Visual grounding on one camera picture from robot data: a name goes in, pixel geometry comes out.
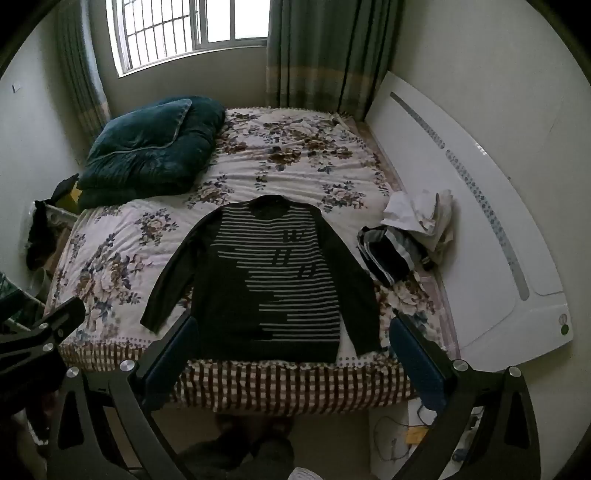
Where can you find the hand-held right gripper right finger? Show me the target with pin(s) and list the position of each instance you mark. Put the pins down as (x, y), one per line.
(418, 364)

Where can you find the barred window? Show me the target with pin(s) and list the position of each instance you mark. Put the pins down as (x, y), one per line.
(184, 27)

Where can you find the white crumpled garment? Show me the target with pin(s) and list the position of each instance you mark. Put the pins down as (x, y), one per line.
(415, 207)

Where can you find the person's legs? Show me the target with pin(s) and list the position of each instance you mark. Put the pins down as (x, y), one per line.
(240, 452)

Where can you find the black cloth on chair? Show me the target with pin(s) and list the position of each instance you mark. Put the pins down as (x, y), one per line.
(39, 235)

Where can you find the floral bed cover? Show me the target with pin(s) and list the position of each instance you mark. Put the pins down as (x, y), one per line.
(300, 152)

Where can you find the yellow box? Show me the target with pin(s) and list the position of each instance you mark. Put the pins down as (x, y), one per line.
(69, 199)

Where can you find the folded striped garment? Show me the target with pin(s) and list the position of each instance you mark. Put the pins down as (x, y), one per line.
(388, 254)

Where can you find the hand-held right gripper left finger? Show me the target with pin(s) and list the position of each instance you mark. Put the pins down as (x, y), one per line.
(171, 353)

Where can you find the white floor box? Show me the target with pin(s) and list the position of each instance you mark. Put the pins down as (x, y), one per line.
(392, 443)

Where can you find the black striped sweater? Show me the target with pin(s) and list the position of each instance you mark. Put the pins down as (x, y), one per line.
(277, 300)

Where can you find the white glossy headboard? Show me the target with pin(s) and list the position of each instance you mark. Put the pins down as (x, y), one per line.
(471, 240)

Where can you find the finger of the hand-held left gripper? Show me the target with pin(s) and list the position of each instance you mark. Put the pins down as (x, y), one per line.
(57, 319)

